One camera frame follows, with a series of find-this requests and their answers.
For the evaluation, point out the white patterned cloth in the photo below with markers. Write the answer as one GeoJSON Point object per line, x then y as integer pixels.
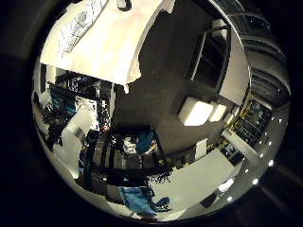
{"type": "Point", "coordinates": [77, 25]}

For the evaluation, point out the blue office chair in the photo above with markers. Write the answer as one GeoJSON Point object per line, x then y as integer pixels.
{"type": "Point", "coordinates": [145, 140]}

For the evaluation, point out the large white box seat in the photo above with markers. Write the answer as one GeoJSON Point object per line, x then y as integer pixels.
{"type": "Point", "coordinates": [195, 112]}

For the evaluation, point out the small white box seat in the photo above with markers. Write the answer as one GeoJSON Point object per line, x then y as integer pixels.
{"type": "Point", "coordinates": [217, 112]}

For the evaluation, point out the storage shelf with items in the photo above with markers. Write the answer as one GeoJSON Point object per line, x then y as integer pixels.
{"type": "Point", "coordinates": [253, 121]}

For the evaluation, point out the black metal frame rack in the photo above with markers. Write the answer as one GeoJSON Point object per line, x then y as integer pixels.
{"type": "Point", "coordinates": [210, 56]}

